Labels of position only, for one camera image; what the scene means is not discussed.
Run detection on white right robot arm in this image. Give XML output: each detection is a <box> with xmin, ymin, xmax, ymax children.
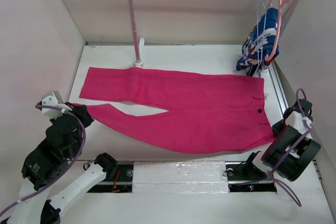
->
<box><xmin>243</xmin><ymin>98</ymin><xmax>321</xmax><ymax>182</ymax></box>

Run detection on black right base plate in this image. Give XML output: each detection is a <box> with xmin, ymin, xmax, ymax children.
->
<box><xmin>223</xmin><ymin>161</ymin><xmax>277</xmax><ymax>193</ymax></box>

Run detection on pink plastic hanger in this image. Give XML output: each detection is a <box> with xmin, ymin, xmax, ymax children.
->
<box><xmin>264</xmin><ymin>0</ymin><xmax>291</xmax><ymax>63</ymax></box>

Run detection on blue patterned garment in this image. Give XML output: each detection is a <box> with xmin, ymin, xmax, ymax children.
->
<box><xmin>236</xmin><ymin>7</ymin><xmax>278</xmax><ymax>77</ymax></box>

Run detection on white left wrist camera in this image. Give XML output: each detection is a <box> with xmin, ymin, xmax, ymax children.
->
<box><xmin>37</xmin><ymin>91</ymin><xmax>71</xmax><ymax>119</ymax></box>

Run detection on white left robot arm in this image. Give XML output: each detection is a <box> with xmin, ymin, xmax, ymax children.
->
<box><xmin>1</xmin><ymin>102</ymin><xmax>118</xmax><ymax>223</ymax></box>

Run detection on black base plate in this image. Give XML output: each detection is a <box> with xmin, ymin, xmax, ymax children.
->
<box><xmin>223</xmin><ymin>161</ymin><xmax>277</xmax><ymax>193</ymax></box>
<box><xmin>88</xmin><ymin>163</ymin><xmax>134</xmax><ymax>193</ymax></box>

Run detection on pink trousers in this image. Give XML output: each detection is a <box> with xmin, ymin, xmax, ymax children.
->
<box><xmin>79</xmin><ymin>67</ymin><xmax>274</xmax><ymax>154</ymax></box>

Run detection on blue wire hanger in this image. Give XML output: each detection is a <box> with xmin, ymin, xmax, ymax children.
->
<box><xmin>256</xmin><ymin>0</ymin><xmax>279</xmax><ymax>69</ymax></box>

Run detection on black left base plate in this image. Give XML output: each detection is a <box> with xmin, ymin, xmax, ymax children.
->
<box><xmin>88</xmin><ymin>163</ymin><xmax>134</xmax><ymax>193</ymax></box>

